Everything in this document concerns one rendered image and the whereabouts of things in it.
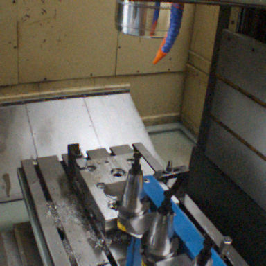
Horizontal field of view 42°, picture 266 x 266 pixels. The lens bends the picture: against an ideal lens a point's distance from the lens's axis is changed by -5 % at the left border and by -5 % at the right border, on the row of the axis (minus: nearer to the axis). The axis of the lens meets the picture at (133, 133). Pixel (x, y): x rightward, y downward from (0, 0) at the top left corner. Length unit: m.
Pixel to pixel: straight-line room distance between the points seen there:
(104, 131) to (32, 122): 0.38
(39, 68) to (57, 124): 0.30
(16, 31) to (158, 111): 1.01
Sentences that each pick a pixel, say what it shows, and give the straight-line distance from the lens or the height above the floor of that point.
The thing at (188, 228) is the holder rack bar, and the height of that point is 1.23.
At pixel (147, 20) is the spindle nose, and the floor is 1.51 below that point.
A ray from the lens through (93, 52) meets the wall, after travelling 1.96.
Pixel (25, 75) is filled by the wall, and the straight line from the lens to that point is 1.91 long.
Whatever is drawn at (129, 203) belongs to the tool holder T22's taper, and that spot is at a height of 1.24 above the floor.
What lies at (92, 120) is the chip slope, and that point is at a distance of 1.92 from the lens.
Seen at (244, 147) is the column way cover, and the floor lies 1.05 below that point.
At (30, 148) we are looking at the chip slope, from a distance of 1.78.
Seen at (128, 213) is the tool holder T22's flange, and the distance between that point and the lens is 0.66.
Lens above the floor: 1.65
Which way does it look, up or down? 28 degrees down
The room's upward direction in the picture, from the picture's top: 5 degrees clockwise
